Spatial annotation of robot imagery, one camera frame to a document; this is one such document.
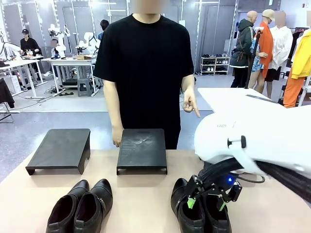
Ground person in black t-shirt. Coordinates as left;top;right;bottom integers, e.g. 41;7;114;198
93;13;195;150

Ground white desk with small items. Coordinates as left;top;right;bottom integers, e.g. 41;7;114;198
0;57;48;99

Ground white desk with cardboard box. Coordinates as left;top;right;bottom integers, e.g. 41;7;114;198
41;56;101;97

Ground mannequin in orange top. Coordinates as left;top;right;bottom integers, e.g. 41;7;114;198
247;9;276;99

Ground black garment on chair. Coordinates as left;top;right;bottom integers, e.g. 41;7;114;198
0;77;16;109

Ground person's left forearm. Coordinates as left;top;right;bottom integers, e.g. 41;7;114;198
181;73;195;91

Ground orange trousers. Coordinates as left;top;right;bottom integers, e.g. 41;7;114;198
282;76;307;109

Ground person's left hand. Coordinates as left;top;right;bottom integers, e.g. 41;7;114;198
181;86;202;118

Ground grey plastic stool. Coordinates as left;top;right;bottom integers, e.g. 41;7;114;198
77;77;94;98

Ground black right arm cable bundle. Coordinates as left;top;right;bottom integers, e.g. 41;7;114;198
198;157;311;209

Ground large white table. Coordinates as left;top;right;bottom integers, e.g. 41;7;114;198
197;87;285;117

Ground person in blue shirt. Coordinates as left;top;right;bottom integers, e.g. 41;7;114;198
97;19;110;42

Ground plain black shoe stand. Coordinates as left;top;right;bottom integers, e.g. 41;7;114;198
25;128;91;176

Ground person in black cap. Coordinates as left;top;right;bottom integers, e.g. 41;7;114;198
19;29;43;58

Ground scratched black shoe stand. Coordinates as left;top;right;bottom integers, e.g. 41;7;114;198
116;128;168;175

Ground seated person in white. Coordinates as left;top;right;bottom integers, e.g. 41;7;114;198
50;38;67;59

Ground person's right hand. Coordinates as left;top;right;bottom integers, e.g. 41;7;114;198
111;126;125;148

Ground person's right forearm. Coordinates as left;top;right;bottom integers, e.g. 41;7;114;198
103;79;125;131

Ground yellow hanging garment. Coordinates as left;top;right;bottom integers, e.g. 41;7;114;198
291;29;311;80

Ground wooden shoe rack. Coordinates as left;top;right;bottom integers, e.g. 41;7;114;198
200;56;231;76

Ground mannequin in dark green jacket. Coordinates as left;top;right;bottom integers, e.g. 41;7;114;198
229;10;259;88

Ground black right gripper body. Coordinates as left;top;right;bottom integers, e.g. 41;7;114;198
197;169;241;194

